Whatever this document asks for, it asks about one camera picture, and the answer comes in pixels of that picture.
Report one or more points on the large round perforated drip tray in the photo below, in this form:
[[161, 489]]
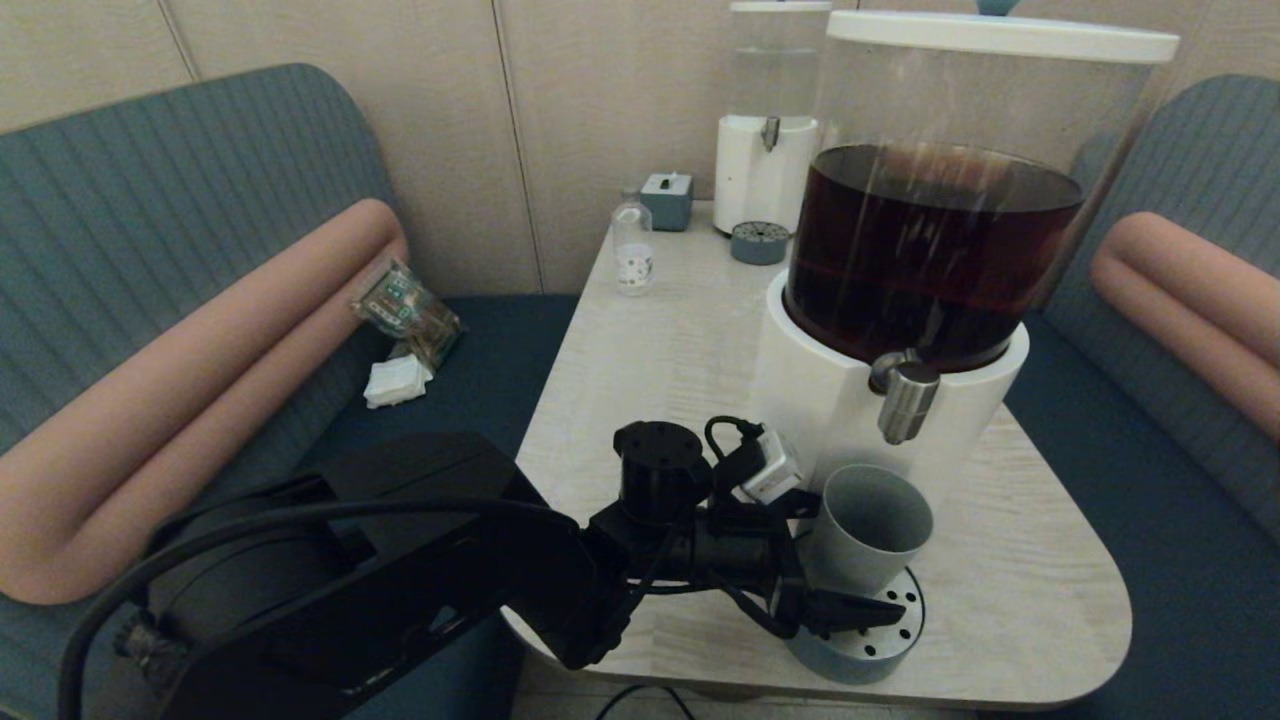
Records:
[[880, 650]]

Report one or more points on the small water beverage dispenser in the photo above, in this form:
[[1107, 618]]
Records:
[[755, 178]]

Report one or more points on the ribbed grey-blue sofa backrest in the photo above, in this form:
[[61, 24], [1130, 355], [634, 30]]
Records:
[[1200, 170], [150, 200]]

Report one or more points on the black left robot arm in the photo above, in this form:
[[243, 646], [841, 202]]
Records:
[[400, 590]]

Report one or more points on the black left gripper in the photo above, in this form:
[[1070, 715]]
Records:
[[745, 555]]

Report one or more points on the small round perforated drip tray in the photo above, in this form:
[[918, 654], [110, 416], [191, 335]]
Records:
[[759, 245]]

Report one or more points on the small white dispenser lid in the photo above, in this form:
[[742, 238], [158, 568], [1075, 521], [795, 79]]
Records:
[[780, 6]]

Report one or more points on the grey-blue plastic cup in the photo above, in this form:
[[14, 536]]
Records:
[[870, 525]]

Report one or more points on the white napkin stack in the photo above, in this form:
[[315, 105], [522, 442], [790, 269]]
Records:
[[397, 383]]

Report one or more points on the large white dispenser lid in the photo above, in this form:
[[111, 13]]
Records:
[[1000, 35]]

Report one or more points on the small steel dispenser tap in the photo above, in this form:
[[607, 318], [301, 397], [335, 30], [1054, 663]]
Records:
[[771, 134]]

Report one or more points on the grey-blue square box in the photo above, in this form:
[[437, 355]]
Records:
[[665, 205]]

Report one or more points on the clear snack packet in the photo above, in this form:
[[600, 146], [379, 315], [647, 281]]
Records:
[[410, 312]]

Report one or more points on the large steel dispenser tap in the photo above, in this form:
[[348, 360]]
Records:
[[908, 400]]

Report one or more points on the dark blue sofa seat cushion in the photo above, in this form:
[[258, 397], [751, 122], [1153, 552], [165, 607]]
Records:
[[470, 390], [1180, 600]]

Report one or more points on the large tea beverage dispenser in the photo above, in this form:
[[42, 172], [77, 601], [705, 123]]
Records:
[[810, 390]]

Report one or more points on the pink cylindrical sofa bolster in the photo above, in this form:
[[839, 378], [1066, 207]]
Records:
[[1180, 290], [150, 420]]

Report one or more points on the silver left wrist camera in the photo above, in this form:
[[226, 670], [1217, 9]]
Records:
[[772, 470]]

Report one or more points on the small clear plastic bottle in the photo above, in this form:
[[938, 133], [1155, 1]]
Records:
[[633, 258]]

